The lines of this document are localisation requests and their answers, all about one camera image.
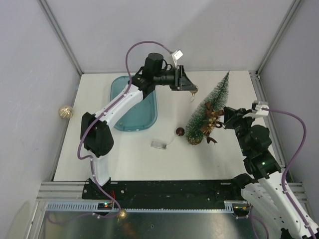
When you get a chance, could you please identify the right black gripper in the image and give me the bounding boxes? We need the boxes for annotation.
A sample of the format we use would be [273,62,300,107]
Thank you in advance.
[222,107,255,154]

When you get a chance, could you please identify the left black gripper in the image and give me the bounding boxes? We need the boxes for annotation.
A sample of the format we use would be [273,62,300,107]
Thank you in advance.
[154,66,196,92]

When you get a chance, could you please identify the brown ribbon pile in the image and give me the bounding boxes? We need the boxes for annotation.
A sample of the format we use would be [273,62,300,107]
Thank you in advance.
[200,102,225,144]

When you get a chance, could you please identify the small green christmas tree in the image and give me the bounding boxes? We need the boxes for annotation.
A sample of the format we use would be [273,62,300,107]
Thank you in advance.
[185,73,229,145]

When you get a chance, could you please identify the dark brown bauble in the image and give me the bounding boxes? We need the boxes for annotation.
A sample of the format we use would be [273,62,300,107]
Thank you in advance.
[175,127,185,136]

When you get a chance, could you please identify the clear light string battery box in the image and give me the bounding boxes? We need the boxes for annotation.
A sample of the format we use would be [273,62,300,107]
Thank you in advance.
[151,139,167,150]

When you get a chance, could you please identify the white gold striped bauble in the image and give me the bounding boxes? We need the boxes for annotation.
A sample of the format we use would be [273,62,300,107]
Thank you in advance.
[58,106,74,119]

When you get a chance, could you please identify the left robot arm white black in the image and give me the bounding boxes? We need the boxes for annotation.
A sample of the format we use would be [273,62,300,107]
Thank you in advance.
[78,53,198,199]

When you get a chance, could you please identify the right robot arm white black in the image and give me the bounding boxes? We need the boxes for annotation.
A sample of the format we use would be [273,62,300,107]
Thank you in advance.
[224,102,319,239]

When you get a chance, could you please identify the blue plastic tray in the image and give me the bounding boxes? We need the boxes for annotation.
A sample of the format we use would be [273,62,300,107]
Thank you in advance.
[110,76,158,132]

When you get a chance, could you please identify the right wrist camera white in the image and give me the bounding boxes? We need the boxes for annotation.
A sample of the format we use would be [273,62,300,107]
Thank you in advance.
[243,101,269,119]

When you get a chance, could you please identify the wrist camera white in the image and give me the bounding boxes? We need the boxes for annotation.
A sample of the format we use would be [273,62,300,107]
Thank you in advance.
[243,101,269,119]
[170,49,183,68]

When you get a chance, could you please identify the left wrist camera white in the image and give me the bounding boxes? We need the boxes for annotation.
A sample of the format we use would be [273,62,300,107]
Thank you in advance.
[170,49,183,68]

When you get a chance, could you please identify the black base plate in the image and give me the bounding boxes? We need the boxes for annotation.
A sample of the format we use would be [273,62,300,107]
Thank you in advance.
[82,179,243,201]

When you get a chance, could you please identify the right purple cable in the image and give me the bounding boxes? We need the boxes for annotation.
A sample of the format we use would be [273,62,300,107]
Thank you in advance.
[250,107,316,239]

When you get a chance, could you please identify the purple cable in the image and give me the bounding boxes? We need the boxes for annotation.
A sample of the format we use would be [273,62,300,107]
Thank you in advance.
[250,107,316,239]
[47,41,174,224]

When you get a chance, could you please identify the grey cable duct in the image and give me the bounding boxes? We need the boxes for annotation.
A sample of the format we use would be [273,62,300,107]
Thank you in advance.
[44,201,236,214]

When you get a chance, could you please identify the right aluminium frame post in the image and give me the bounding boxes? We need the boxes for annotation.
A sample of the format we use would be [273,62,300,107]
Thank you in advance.
[255,0,305,78]

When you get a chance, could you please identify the aluminium frame post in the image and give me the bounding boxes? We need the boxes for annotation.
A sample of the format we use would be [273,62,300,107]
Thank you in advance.
[37,0,83,76]
[255,0,305,78]

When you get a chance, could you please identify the left aluminium frame post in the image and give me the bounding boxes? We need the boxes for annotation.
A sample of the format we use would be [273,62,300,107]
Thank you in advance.
[37,0,83,76]

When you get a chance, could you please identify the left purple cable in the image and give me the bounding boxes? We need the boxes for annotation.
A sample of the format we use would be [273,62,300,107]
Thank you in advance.
[47,41,174,224]

